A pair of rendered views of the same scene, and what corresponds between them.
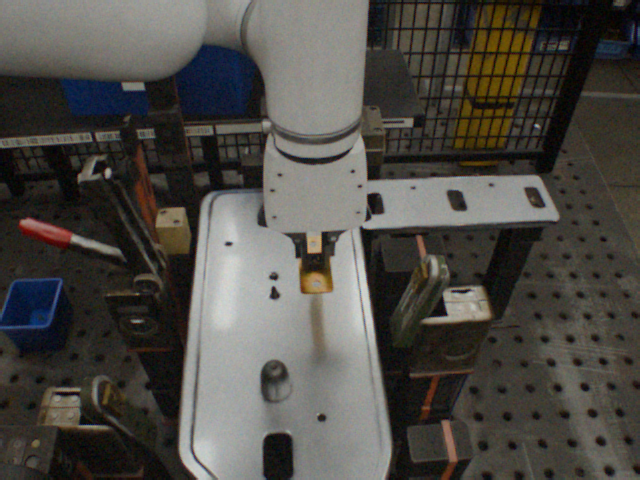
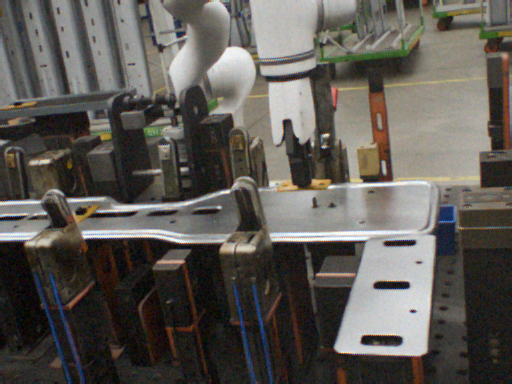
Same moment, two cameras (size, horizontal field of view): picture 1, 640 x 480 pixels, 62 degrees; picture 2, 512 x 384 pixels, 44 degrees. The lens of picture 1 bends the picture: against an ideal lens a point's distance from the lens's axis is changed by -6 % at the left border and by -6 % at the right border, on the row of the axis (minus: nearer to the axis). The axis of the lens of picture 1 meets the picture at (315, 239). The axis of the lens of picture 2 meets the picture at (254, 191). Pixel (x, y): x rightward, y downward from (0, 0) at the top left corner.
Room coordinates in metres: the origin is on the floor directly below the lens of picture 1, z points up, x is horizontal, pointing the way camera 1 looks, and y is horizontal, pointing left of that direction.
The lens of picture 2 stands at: (0.73, -0.90, 1.40)
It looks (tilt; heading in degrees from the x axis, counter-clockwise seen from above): 20 degrees down; 114
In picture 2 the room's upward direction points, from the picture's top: 10 degrees counter-clockwise
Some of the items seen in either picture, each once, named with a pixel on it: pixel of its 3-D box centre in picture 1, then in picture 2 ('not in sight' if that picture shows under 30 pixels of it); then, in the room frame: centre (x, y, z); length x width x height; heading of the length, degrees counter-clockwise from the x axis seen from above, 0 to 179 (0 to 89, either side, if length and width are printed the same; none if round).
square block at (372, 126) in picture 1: (351, 205); (491, 311); (0.70, -0.06, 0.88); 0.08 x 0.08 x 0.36; 4
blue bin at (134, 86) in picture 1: (159, 54); not in sight; (0.84, 0.26, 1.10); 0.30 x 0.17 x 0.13; 88
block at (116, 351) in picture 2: not in sight; (104, 281); (-0.05, 0.04, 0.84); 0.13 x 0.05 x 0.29; 94
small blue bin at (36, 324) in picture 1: (39, 317); (433, 231); (0.55, 0.50, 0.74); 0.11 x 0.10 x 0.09; 4
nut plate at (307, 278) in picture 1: (314, 261); (303, 183); (0.42, 0.00, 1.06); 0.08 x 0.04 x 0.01; 4
